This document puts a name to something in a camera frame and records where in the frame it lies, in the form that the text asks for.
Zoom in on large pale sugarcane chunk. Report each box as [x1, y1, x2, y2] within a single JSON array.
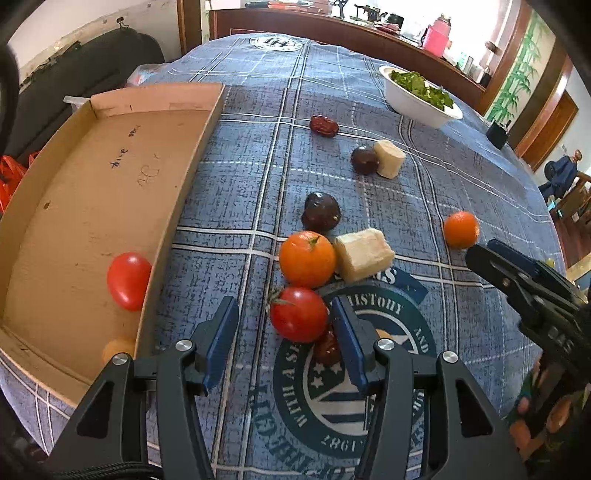
[[333, 228, 395, 284]]

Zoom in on orange tomato with stem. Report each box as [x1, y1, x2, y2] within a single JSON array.
[[279, 231, 337, 289]]

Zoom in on clear plastic bag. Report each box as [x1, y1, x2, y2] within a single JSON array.
[[126, 62, 171, 88]]

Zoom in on white plastic bag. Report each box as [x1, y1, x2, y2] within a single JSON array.
[[62, 95, 93, 116]]

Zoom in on red jujube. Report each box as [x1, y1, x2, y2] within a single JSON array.
[[309, 114, 340, 138], [314, 329, 343, 367]]

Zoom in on person's right hand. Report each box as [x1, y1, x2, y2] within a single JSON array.
[[508, 362, 589, 464]]

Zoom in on oval red tomato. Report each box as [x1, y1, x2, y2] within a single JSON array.
[[107, 251, 153, 312]]

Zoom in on black sofa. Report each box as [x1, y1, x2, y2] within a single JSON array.
[[0, 28, 166, 160]]

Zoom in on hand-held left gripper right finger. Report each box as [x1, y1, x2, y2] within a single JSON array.
[[330, 296, 527, 480]]

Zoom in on small pale sugarcane chunk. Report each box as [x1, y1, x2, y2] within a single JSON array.
[[373, 140, 407, 179]]

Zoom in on white bowl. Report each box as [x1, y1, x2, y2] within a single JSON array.
[[379, 65, 463, 130]]

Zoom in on green leafy vegetables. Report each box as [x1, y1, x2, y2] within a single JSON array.
[[390, 70, 454, 112]]

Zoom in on shallow cardboard box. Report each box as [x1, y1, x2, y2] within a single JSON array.
[[0, 82, 227, 409]]

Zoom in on dark purple plum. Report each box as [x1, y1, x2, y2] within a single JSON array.
[[350, 145, 380, 175], [301, 191, 341, 234]]

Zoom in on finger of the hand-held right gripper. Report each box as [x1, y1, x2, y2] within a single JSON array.
[[465, 244, 570, 325], [488, 238, 581, 304]]

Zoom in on bamboo wall painting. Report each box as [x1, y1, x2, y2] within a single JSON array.
[[487, 9, 557, 123]]

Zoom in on red tomato with green stem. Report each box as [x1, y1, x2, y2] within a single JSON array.
[[268, 286, 329, 343]]

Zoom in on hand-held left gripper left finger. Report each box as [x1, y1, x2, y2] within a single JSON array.
[[44, 295, 241, 480]]

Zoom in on blue jacket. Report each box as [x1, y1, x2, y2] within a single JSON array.
[[538, 154, 580, 199]]

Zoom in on small black container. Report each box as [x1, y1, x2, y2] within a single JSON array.
[[486, 119, 511, 149]]

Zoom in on pink bottle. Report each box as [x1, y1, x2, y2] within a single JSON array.
[[422, 13, 453, 56]]

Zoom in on small orange kumquat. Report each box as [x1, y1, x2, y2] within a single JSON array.
[[102, 338, 137, 365]]

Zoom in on small orange tangerine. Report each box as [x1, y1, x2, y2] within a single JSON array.
[[443, 211, 481, 250]]

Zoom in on blue plaid tablecloth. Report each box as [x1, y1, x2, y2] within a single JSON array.
[[0, 33, 568, 480]]

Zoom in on red plastic bag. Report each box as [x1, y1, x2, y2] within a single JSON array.
[[0, 152, 42, 213]]

